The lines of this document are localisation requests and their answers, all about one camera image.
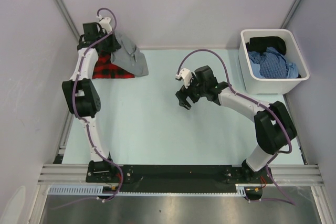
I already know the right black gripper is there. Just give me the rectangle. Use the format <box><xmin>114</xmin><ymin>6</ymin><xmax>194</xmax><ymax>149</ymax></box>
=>
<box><xmin>176</xmin><ymin>73</ymin><xmax>207</xmax><ymax>110</ymax></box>

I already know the grey long sleeve shirt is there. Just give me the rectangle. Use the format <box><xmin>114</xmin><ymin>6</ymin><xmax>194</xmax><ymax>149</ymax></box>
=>
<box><xmin>111</xmin><ymin>31</ymin><xmax>149</xmax><ymax>77</ymax></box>

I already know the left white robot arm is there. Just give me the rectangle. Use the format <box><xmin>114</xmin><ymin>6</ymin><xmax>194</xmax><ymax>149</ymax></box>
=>
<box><xmin>61</xmin><ymin>18</ymin><xmax>121</xmax><ymax>182</ymax></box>

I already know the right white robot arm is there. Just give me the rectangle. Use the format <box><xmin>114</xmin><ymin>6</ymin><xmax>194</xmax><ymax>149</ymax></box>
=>
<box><xmin>175</xmin><ymin>66</ymin><xmax>297</xmax><ymax>183</ymax></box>

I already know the red black plaid shirt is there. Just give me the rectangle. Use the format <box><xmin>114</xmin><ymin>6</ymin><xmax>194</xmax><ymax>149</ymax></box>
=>
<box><xmin>92</xmin><ymin>52</ymin><xmax>135</xmax><ymax>79</ymax></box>

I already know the white plastic bin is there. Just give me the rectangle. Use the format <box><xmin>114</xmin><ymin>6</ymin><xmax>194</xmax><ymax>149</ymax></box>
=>
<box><xmin>238</xmin><ymin>29</ymin><xmax>310</xmax><ymax>94</ymax></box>

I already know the black shirt in bin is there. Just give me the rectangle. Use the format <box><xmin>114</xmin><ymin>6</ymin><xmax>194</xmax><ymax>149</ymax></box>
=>
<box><xmin>246</xmin><ymin>36</ymin><xmax>287</xmax><ymax>55</ymax></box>

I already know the blue checked shirt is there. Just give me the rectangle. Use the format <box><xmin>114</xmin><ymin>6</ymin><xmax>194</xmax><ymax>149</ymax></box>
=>
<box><xmin>248</xmin><ymin>47</ymin><xmax>288</xmax><ymax>79</ymax></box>

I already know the light blue shirt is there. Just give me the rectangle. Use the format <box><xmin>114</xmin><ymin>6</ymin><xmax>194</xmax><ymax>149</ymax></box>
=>
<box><xmin>286</xmin><ymin>62</ymin><xmax>300</xmax><ymax>79</ymax></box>

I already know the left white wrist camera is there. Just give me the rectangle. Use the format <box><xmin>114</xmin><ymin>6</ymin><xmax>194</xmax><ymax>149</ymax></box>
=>
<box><xmin>98</xmin><ymin>17</ymin><xmax>112</xmax><ymax>33</ymax></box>

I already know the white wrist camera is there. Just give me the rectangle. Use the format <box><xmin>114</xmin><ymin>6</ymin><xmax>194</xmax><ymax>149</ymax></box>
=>
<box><xmin>98</xmin><ymin>17</ymin><xmax>112</xmax><ymax>33</ymax></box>
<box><xmin>175</xmin><ymin>68</ymin><xmax>193</xmax><ymax>89</ymax></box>

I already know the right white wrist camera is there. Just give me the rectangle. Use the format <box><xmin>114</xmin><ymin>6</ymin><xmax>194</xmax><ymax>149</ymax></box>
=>
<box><xmin>175</xmin><ymin>68</ymin><xmax>193</xmax><ymax>89</ymax></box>

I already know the white slotted cable duct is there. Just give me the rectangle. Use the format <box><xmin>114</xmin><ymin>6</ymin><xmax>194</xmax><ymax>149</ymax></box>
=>
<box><xmin>48</xmin><ymin>185</ymin><xmax>246</xmax><ymax>197</ymax></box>

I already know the aluminium frame rail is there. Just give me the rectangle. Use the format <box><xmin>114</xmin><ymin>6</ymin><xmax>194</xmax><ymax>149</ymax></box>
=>
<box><xmin>38</xmin><ymin>164</ymin><xmax>324</xmax><ymax>186</ymax></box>

